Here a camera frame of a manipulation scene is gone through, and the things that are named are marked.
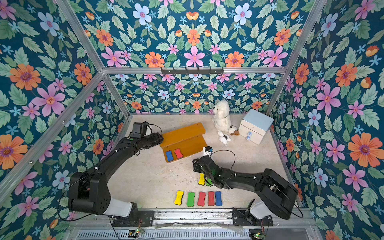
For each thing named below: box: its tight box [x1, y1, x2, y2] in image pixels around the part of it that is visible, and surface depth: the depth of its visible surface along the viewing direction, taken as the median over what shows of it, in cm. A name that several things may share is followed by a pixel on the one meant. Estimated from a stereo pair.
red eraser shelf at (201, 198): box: [197, 191, 206, 207], surface depth 82 cm
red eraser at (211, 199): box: [207, 191, 215, 206], surface depth 81 cm
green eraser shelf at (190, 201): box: [186, 191, 196, 208], surface depth 82 cm
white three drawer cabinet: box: [238, 109, 274, 145], surface depth 98 cm
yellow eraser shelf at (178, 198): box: [174, 190, 184, 206], surface depth 81 cm
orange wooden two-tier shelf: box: [159, 122, 208, 163], surface depth 96 cm
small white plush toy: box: [217, 131, 231, 146], surface depth 103 cm
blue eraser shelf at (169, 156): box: [166, 151, 173, 162], surface depth 96 cm
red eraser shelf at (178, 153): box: [174, 148, 183, 159], surface depth 97 cm
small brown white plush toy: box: [228, 125, 240, 136], surface depth 109 cm
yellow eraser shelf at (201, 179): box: [198, 173, 205, 186], surface depth 86 cm
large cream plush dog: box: [212, 100, 232, 132], surface depth 103 cm
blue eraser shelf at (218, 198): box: [214, 191, 223, 206], surface depth 80 cm
